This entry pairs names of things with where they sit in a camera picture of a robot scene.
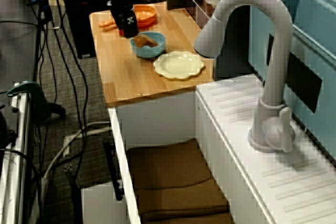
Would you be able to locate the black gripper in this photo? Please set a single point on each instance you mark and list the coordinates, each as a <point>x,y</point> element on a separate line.
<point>122,6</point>

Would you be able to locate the tomato soup can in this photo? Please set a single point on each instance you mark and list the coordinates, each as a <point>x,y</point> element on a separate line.
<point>121,33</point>

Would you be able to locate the light blue bowl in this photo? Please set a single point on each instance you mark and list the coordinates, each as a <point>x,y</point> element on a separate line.
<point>148,51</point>

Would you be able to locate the orange toy frying pan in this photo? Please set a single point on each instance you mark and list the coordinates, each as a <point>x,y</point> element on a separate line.
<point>145,15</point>

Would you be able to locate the brown toy croissant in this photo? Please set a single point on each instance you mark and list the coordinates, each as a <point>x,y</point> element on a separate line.
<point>144,41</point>

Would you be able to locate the black computer case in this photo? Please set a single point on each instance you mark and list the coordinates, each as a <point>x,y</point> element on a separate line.
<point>84,11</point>

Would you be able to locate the cream scalloped plate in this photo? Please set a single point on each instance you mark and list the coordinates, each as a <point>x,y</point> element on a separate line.
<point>178,65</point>

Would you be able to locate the dark upright panel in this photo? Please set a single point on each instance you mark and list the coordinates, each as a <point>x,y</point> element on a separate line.
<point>233,51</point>

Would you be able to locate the white power strip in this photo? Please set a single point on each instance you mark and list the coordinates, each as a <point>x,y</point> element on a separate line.
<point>68,144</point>

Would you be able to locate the white toy sink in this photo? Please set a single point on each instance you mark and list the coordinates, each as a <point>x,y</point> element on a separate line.
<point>236,129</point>

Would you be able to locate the brown folded cloth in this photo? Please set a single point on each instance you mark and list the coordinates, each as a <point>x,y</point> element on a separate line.
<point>170,171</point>

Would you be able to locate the grey toy faucet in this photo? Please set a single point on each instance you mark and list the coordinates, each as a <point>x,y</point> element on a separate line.
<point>278,51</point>

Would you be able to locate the teal plastic bin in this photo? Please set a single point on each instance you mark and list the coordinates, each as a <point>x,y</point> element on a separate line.
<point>315,19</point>

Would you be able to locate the aluminium frame rail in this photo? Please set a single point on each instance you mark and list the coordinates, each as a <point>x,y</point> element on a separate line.
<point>15,155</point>

